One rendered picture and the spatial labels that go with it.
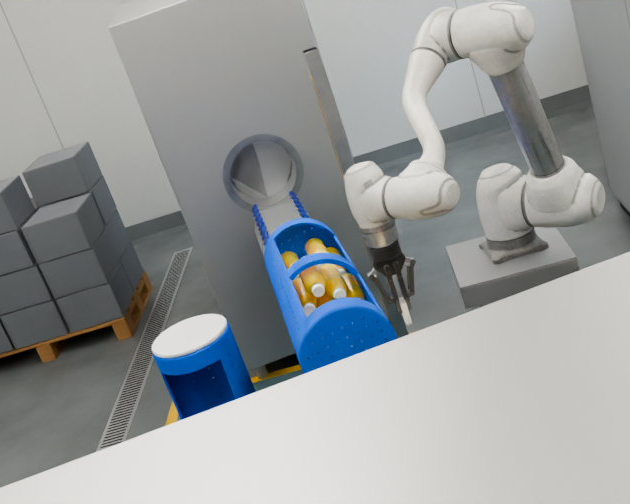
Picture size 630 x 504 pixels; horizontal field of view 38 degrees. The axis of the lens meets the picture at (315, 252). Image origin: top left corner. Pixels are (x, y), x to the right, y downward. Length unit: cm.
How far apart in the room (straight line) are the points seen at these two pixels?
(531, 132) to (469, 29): 36
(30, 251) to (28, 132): 210
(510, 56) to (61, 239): 409
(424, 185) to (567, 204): 73
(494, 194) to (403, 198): 74
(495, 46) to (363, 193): 55
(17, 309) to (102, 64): 239
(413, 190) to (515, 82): 56
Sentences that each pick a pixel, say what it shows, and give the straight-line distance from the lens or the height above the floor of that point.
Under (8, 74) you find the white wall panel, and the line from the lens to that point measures 807.
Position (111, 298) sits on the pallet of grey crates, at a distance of 619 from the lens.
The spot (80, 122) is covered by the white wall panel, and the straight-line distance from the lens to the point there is 800.
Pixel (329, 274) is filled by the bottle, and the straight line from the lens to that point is 299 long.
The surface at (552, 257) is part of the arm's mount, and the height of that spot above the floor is 107.
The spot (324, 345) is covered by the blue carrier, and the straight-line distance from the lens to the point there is 259.
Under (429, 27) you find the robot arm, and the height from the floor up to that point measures 185.
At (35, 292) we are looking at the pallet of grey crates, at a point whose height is 49.
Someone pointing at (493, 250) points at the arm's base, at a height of 109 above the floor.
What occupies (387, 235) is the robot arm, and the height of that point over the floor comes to 147.
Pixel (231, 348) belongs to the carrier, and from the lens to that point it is 322.
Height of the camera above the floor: 229
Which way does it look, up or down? 21 degrees down
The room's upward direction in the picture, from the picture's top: 19 degrees counter-clockwise
